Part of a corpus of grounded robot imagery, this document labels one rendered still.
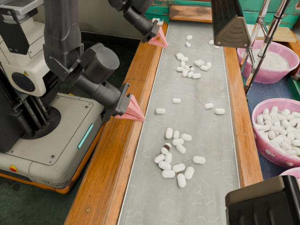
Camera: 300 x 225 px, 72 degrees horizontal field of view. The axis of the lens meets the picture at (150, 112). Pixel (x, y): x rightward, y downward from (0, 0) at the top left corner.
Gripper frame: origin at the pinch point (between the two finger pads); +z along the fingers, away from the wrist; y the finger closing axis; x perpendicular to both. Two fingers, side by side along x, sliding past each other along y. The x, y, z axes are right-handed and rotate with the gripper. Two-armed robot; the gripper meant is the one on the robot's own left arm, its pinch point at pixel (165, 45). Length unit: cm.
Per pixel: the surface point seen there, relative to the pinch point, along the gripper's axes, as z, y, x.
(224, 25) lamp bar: -2.5, -29.4, -26.9
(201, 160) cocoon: 19.3, -44.3, -3.0
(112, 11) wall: -26, 147, 83
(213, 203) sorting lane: 23, -55, -4
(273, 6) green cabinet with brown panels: 38, 48, -35
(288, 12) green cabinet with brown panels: 45, 47, -38
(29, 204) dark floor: 2, -45, 112
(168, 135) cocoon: 11.6, -37.1, 3.6
